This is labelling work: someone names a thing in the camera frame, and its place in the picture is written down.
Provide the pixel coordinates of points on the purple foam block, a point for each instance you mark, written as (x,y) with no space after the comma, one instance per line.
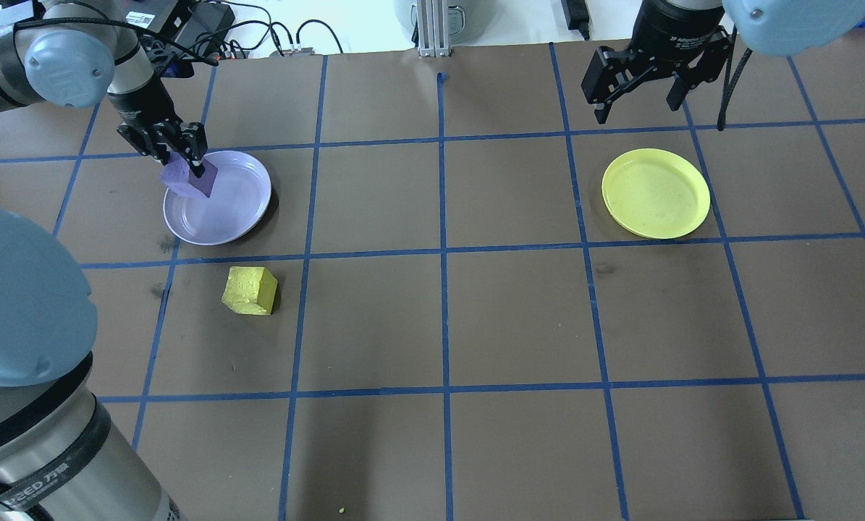
(179,181)

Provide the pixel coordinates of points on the yellow foam block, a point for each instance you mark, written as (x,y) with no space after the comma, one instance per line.
(247,289)

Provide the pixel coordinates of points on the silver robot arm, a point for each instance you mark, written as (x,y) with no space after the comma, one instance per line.
(794,25)
(63,69)

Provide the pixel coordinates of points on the purple plate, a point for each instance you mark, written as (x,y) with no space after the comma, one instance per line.
(229,210)

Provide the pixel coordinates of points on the small black power adapter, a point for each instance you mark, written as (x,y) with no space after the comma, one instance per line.
(575,11)

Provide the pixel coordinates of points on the black computer with white label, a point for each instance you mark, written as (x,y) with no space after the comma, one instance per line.
(150,18)

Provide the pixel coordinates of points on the large black power brick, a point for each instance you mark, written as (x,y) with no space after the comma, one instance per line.
(211,16)

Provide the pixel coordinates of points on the yellow plate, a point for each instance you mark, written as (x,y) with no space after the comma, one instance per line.
(656,194)

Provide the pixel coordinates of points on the black hub with red plugs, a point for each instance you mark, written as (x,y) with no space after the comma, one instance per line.
(298,51)

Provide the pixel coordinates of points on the silver aluminium post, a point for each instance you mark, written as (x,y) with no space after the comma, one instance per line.
(432,29)

